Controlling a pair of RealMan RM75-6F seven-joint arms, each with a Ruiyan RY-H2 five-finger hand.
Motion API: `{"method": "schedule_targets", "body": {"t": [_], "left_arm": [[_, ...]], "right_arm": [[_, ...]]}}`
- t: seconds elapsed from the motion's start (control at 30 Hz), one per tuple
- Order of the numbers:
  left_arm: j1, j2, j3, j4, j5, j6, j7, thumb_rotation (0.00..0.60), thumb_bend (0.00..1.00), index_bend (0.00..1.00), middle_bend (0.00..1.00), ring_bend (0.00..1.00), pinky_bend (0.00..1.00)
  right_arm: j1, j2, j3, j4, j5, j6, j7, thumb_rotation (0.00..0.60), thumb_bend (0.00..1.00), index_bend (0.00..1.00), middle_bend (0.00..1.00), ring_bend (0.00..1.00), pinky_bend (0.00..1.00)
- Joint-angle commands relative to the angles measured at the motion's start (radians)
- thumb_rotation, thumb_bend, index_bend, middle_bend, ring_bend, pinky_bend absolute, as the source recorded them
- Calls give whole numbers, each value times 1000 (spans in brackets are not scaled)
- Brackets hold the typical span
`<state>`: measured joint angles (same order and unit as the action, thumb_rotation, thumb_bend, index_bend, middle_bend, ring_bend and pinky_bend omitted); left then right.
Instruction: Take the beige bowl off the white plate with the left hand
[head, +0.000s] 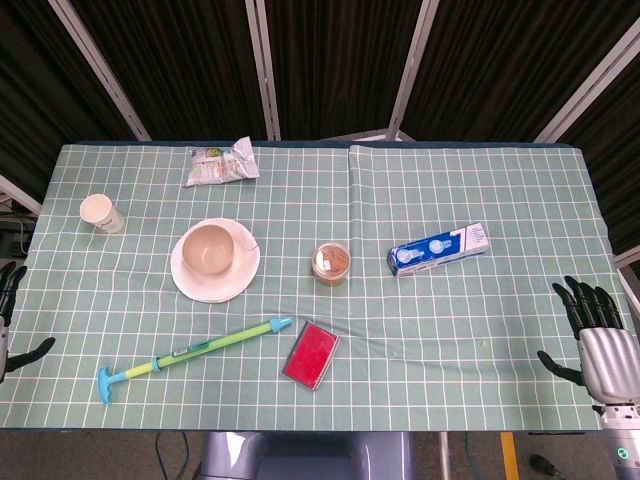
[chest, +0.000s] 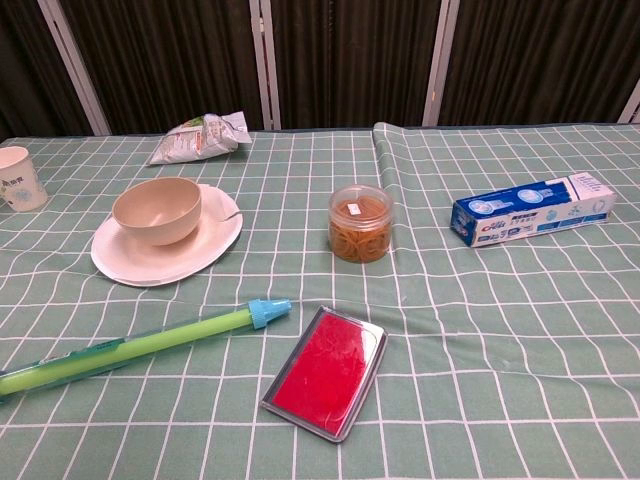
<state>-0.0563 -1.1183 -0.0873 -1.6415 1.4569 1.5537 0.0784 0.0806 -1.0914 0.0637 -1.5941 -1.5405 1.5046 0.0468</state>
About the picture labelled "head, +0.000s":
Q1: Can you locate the black and silver right hand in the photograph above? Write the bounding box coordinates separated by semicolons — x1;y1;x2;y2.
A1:
536;275;640;404

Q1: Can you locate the black and silver left hand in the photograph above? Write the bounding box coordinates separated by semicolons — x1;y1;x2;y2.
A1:
0;260;57;384

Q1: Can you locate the small beige bowl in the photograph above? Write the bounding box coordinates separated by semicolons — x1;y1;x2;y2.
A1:
180;223;239;275

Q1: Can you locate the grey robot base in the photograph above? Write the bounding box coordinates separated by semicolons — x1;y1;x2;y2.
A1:
199;430;416;480

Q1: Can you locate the white paper plate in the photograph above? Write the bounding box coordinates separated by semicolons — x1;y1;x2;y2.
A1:
170;217;262;304

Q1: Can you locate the yellow floor strip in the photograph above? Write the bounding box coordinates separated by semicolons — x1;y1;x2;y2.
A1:
501;431;517;480

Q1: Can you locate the green checked tablecloth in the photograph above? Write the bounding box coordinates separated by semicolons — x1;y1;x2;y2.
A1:
0;142;632;432

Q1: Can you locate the white paper cup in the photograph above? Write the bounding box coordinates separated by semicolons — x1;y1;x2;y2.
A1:
79;193;125;235

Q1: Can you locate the blue white toothpaste box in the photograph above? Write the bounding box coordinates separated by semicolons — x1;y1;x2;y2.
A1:
386;223;490;278

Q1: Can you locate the green and blue water squirter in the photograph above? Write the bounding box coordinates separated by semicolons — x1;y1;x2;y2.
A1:
96;315;294;405

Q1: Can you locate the black curtain panel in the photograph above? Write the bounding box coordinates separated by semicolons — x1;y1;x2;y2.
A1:
0;0;137;204
69;0;269;142
399;0;640;142
264;0;426;141
549;54;640;256

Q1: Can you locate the crumpled silver snack bag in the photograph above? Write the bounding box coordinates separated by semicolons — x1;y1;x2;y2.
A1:
183;135;260;189

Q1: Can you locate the clear jar of rubber bands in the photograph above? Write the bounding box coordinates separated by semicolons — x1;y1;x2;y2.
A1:
312;242;351;286

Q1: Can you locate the red ink stamp pad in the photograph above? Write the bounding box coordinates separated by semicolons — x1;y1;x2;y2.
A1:
281;320;341;391

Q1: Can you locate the white screen frame post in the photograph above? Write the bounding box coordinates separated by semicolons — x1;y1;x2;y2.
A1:
48;0;152;142
0;173;42;217
385;0;441;142
533;22;640;144
243;0;282;142

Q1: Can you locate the black cable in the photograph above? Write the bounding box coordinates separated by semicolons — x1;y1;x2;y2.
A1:
153;431;169;474

